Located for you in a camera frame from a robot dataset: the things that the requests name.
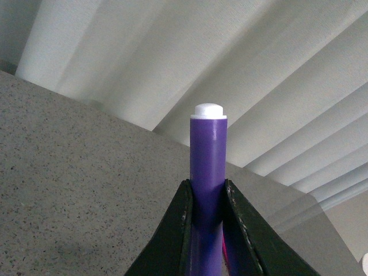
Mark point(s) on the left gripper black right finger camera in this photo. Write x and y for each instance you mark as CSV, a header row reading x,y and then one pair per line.
x,y
253,247

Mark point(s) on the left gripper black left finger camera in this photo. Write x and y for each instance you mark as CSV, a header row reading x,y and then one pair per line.
x,y
167,253

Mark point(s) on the white pleated curtain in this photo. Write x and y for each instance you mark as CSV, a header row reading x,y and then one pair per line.
x,y
290,75

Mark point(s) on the purple pen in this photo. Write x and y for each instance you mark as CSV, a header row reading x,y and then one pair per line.
x,y
208,138

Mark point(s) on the pink pen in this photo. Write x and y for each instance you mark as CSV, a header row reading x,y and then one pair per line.
x,y
224,249

